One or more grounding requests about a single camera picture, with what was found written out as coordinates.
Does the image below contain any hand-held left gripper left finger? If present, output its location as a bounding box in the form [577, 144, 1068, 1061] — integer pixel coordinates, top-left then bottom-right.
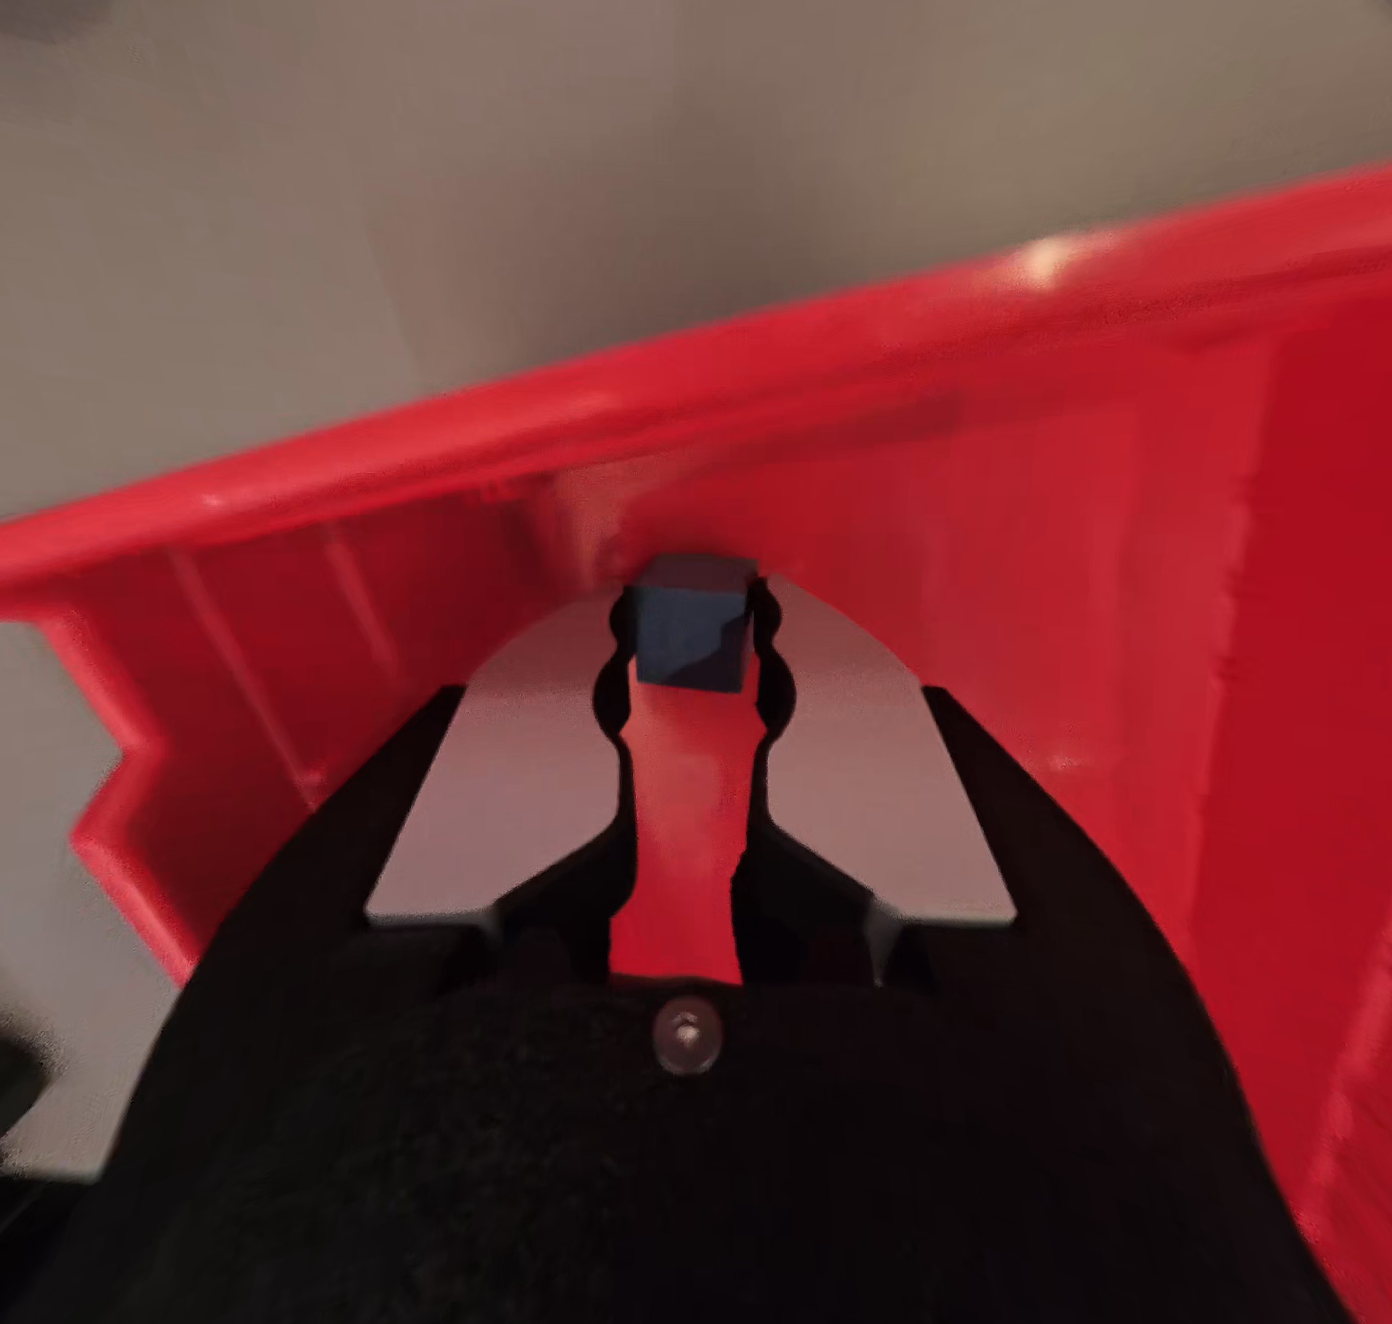
[363, 592, 636, 929]

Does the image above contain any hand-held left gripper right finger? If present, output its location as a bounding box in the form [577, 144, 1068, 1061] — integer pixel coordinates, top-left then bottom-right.
[742, 581, 1019, 929]

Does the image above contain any light blue wooden cube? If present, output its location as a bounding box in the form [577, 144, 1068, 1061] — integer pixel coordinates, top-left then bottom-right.
[627, 555, 761, 696]

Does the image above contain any red plastic bin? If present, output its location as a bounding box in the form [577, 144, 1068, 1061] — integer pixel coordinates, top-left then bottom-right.
[0, 162, 1392, 1315]

